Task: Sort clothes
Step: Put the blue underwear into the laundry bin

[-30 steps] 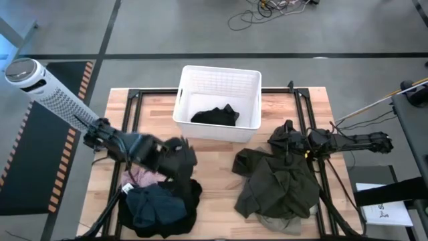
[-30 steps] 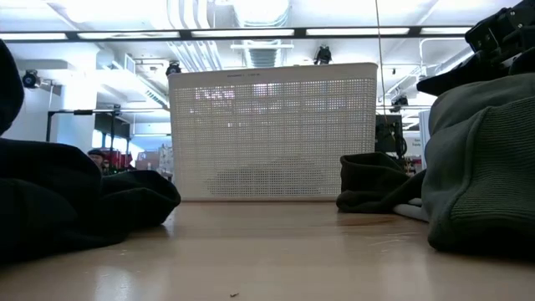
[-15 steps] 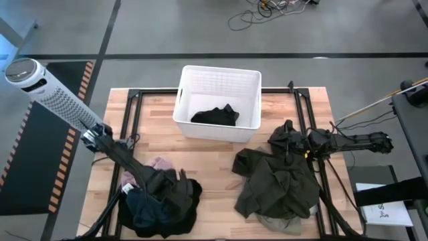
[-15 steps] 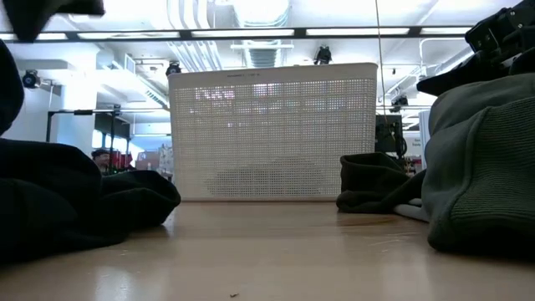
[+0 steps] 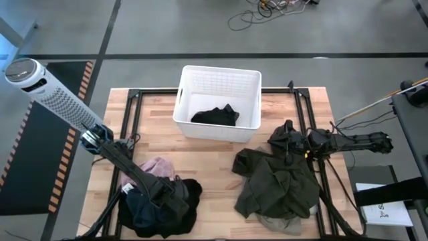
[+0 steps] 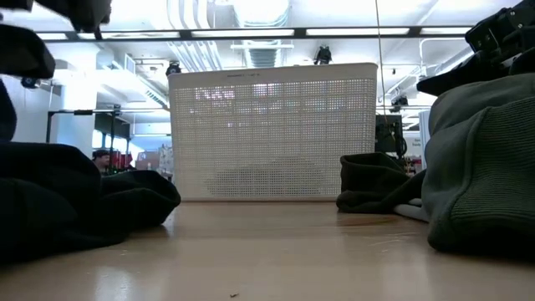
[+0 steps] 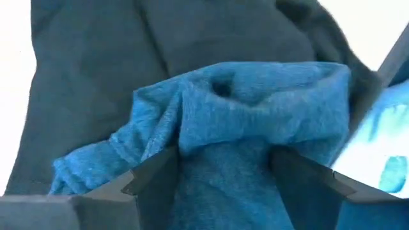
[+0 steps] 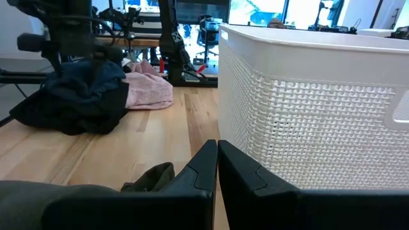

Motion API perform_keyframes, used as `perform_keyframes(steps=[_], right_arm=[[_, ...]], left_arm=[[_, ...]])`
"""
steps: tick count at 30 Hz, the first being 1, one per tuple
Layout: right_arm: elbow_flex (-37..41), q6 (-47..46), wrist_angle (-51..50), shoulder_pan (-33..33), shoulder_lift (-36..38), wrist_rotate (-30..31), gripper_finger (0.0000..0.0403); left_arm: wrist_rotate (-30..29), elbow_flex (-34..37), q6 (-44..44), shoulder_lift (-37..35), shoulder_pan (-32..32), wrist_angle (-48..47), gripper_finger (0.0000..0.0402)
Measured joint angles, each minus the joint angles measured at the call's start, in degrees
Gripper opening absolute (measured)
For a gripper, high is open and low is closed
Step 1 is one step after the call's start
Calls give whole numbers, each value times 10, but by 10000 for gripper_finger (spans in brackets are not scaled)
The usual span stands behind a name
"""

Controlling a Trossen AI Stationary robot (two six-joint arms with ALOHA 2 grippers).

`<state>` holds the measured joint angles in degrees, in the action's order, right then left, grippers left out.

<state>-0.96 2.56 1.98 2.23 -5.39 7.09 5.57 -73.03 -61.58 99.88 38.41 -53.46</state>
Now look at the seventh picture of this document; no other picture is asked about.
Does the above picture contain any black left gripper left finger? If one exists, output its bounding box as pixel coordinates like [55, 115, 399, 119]
[0, 146, 179, 230]

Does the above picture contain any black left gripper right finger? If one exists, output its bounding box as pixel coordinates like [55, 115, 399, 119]
[271, 148, 409, 230]

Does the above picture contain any dark olive fleece garment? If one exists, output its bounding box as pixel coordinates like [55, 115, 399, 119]
[49, 61, 352, 230]

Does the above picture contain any black garment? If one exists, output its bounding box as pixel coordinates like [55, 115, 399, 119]
[4, 0, 384, 196]

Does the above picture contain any black aluminium table frame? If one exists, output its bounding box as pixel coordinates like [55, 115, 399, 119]
[376, 24, 409, 87]

